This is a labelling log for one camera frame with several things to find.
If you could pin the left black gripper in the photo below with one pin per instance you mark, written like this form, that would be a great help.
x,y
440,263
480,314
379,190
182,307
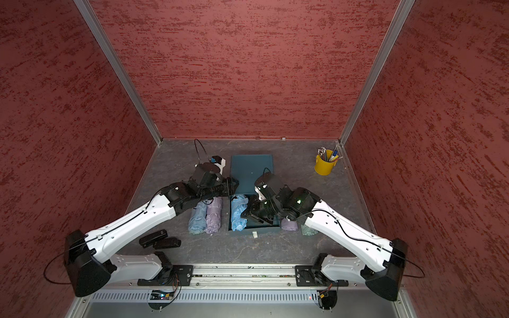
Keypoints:
x,y
230,181

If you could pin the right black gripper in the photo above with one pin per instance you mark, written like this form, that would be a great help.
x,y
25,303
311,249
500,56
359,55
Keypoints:
x,y
253,211

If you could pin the light blue umbrella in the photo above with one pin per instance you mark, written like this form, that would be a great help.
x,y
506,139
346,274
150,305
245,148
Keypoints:
x,y
238,206
197,223

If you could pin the teal three-drawer cabinet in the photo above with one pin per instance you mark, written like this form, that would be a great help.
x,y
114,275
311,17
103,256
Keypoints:
x,y
246,169

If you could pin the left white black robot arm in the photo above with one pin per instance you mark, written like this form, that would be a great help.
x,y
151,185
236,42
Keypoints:
x,y
103,244

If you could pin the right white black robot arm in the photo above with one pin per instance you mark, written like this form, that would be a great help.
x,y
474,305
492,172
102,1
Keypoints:
x,y
379,262

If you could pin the left lilac umbrella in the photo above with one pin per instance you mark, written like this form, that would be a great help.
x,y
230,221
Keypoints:
x,y
213,215

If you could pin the lilac umbrella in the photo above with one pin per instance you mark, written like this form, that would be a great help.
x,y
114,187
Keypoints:
x,y
213,215
288,225

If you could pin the right lilac umbrella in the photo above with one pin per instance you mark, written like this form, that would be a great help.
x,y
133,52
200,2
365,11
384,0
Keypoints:
x,y
288,225

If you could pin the right sage green umbrella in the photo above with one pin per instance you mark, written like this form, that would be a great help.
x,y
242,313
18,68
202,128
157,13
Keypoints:
x,y
307,231

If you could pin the yellow pen cup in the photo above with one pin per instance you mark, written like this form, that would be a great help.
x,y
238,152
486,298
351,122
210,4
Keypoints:
x,y
324,168

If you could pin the pens in cup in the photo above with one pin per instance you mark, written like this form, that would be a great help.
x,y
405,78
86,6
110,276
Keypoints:
x,y
329,155

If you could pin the black block near left base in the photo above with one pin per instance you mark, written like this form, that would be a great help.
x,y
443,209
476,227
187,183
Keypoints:
x,y
150,239

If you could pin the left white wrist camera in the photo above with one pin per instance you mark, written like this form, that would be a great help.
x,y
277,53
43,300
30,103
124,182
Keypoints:
x,y
218,161

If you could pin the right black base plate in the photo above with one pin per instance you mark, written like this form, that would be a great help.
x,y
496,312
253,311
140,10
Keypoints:
x,y
313,276

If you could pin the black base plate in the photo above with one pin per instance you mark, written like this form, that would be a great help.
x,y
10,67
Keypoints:
x,y
178,275
313,276

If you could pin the aluminium front rail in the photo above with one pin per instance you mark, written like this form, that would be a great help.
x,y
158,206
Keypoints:
x,y
238,275

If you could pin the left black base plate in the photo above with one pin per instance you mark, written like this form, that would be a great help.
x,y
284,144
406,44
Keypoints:
x,y
178,275

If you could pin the left aluminium corner post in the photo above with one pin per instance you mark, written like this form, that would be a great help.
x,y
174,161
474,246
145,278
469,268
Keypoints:
x,y
92,21

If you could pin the aluminium corner post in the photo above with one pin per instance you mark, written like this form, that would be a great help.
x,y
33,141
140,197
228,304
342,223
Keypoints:
x,y
92,21
400,16

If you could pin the right aluminium corner post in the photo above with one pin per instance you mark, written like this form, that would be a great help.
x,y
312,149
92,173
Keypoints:
x,y
400,16

